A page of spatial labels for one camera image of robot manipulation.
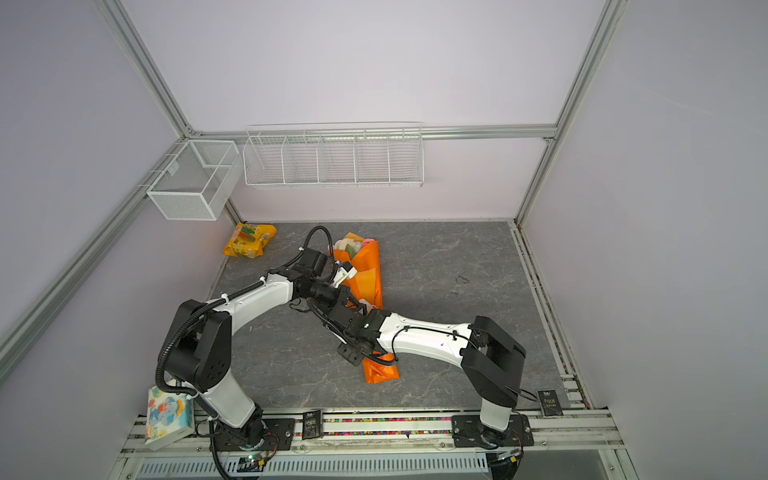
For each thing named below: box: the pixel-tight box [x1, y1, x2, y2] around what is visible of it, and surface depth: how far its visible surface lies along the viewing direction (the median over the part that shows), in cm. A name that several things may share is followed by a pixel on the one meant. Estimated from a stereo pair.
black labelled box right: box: [538, 390, 564, 417], surface depth 77 cm
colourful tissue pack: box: [145, 385, 195, 451], surface depth 74 cm
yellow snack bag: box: [223, 222, 277, 259], surface depth 111 cm
